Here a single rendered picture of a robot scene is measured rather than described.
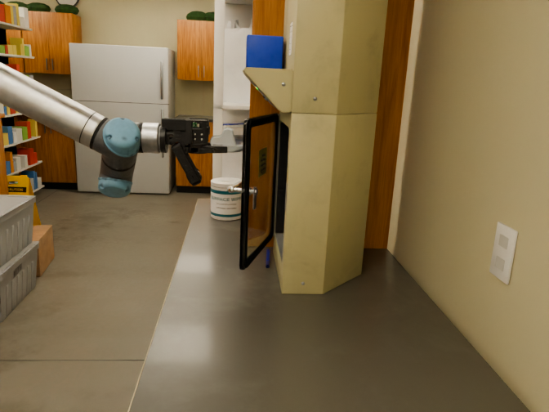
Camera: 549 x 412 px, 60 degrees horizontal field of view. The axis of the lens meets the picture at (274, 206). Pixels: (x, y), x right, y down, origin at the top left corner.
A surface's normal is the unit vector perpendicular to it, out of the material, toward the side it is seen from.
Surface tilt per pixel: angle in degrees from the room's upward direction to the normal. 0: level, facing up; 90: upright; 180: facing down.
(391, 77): 90
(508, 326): 90
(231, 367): 0
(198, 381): 0
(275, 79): 90
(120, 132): 52
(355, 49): 90
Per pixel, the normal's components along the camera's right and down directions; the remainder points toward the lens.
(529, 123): -1.00, -0.03
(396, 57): 0.07, 0.26
